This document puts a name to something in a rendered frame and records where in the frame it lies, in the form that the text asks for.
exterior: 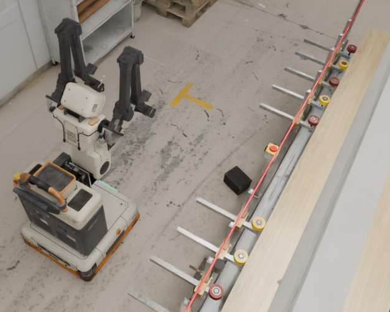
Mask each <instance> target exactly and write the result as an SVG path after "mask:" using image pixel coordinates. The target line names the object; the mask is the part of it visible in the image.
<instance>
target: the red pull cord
mask: <svg viewBox="0 0 390 312"><path fill-rule="evenodd" d="M364 1H365V0H363V2H364ZM363 2H362V3H361V5H360V7H359V8H358V11H359V10H360V8H361V6H362V4H363ZM358 11H357V12H356V14H355V15H354V17H353V19H352V21H351V23H352V22H353V20H354V18H355V16H356V15H357V13H358ZM351 23H350V24H349V26H348V28H347V29H346V31H345V33H344V35H343V36H342V38H341V40H340V42H339V44H338V45H337V47H336V49H337V48H338V46H339V45H340V43H341V41H342V39H343V37H344V36H345V34H346V32H347V30H348V29H349V27H350V25H351ZM336 49H335V50H334V52H333V54H332V56H331V57H330V59H329V61H328V62H327V64H326V66H325V68H324V69H323V71H322V73H321V75H320V77H319V78H318V80H317V82H316V83H315V85H314V87H313V89H312V90H311V92H310V94H309V95H308V98H307V99H306V101H305V102H304V104H303V106H302V108H301V110H300V111H299V113H298V114H297V117H296V118H295V120H294V122H293V123H292V125H291V127H290V129H289V130H288V132H287V134H286V135H285V137H284V139H283V141H282V143H281V144H280V146H279V148H278V149H277V152H276V153H275V155H274V156H273V158H272V160H271V162H270V164H269V165H268V167H267V168H266V170H265V172H264V174H263V176H262V177H261V179H260V181H259V183H258V184H257V186H256V188H255V189H254V191H253V193H252V195H251V197H250V198H249V200H248V202H247V203H246V205H245V207H244V209H243V210H242V212H241V214H240V216H239V217H238V219H237V221H236V222H235V224H234V226H233V228H232V230H231V231H230V233H229V234H228V236H227V238H226V240H225V242H224V243H223V245H222V247H221V249H220V251H219V252H218V254H217V255H216V257H215V259H214V261H213V263H212V264H211V266H210V268H209V270H208V271H207V273H206V275H205V276H204V278H203V280H202V282H201V283H200V285H199V287H198V288H197V290H196V292H195V294H194V296H193V297H192V299H191V301H190V302H189V305H188V306H187V308H186V309H185V311H184V312H187V311H188V309H189V307H190V306H191V303H192V302H193V300H194V299H195V297H196V295H197V293H198V291H199V290H200V288H201V286H202V285H203V283H204V281H205V279H206V277H207V276H208V274H209V272H210V270H211V269H212V267H213V265H214V264H215V262H216V260H217V258H218V256H219V254H220V253H221V251H222V250H223V247H224V246H225V244H226V242H227V241H228V239H229V237H230V235H231V234H232V232H233V230H234V228H235V227H236V225H237V223H238V221H239V219H240V218H241V216H242V215H243V212H244V211H245V209H246V207H247V206H248V204H249V202H250V200H251V198H252V197H253V195H254V193H255V192H256V190H257V188H258V186H259V185H260V183H261V181H262V179H263V178H264V176H265V174H266V172H267V171H268V169H269V167H270V165H271V163H272V162H273V160H274V159H275V156H276V155H277V153H278V151H279V150H280V148H281V146H282V144H283V143H284V141H285V139H286V137H287V136H288V134H289V132H290V130H291V128H292V127H293V125H294V124H295V121H296V120H297V118H298V116H299V115H300V113H301V111H302V109H303V107H304V106H305V104H306V102H307V101H308V99H309V97H310V95H311V94H312V92H313V90H314V88H315V87H316V84H317V83H318V81H319V80H320V78H321V76H322V74H323V72H324V71H325V69H326V67H327V65H328V64H329V62H330V60H331V58H332V57H333V55H334V53H335V52H336Z"/></svg>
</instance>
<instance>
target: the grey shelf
mask: <svg viewBox="0 0 390 312"><path fill-rule="evenodd" d="M82 1H83V0H38V5H39V8H40V12H41V17H42V21H43V25H44V28H45V33H46V38H47V41H48V46H49V49H50V54H51V59H52V62H53V63H52V64H53V65H54V66H57V65H58V63H57V62H59V63H60V55H59V41H58V38H57V34H55V33H54V30H55V28H56V27H57V26H58V25H59V24H60V23H61V22H62V20H63V18H67V17H68V18H70V19H73V20H75V21H76V22H79V19H78V14H77V7H76V5H78V4H80V3H81V2H82ZM130 6H131V11H130ZM71 12H72V13H71ZM80 25H81V28H82V34H81V35H80V43H81V47H82V52H83V57H84V62H85V65H86V67H87V65H88V63H91V64H95V62H96V61H97V60H99V59H100V58H101V57H102V56H104V55H106V54H107V52H109V51H110V50H111V49H112V48H114V47H115V46H116V45H117V44H118V43H119V42H120V41H121V40H122V39H124V38H125V37H126V36H127V35H129V34H130V33H131V32H132V35H131V36H130V38H132V39H133V38H134V37H135V36H134V13H133V0H110V1H108V2H107V3H106V4H105V5H104V6H102V7H101V8H100V9H99V10H98V11H96V12H95V13H94V14H92V15H91V16H90V17H89V18H88V19H86V20H85V21H84V22H82V23H81V24H80ZM55 61H57V62H55ZM71 66H72V69H73V70H74V60H73V57H72V51H71Z"/></svg>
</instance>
